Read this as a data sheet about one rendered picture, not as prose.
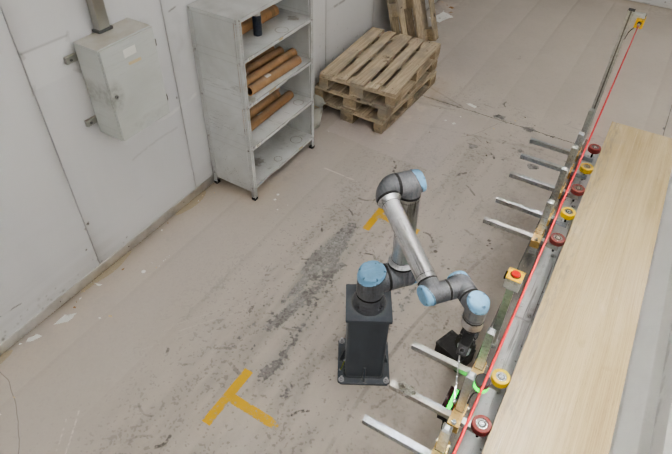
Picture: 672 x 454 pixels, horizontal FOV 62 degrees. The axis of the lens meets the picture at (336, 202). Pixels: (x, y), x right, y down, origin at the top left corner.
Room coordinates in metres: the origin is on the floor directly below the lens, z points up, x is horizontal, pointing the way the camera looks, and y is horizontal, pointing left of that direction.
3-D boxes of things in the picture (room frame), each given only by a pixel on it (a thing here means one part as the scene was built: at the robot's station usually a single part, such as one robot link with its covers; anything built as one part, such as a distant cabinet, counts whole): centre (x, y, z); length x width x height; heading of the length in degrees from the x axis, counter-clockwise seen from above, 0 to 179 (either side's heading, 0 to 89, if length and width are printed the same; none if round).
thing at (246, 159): (3.95, 0.63, 0.78); 0.90 x 0.45 x 1.55; 150
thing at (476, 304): (1.42, -0.58, 1.26); 0.10 x 0.09 x 0.12; 20
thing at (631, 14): (3.41, -1.84, 1.20); 0.15 x 0.12 x 1.00; 151
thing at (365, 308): (1.96, -0.20, 0.65); 0.19 x 0.19 x 0.10
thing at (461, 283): (1.52, -0.53, 1.27); 0.12 x 0.12 x 0.09; 20
